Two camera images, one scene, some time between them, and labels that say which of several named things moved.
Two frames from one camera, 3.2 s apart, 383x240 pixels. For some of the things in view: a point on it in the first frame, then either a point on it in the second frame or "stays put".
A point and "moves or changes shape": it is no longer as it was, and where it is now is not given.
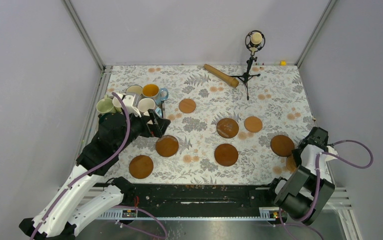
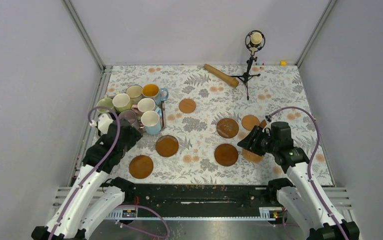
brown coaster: (282, 145) moves or changes shape
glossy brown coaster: (167, 146) stays put
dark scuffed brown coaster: (227, 128) stays put
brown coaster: (141, 166) stays put
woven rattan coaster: (291, 164) moves or changes shape
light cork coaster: (253, 124) stays put
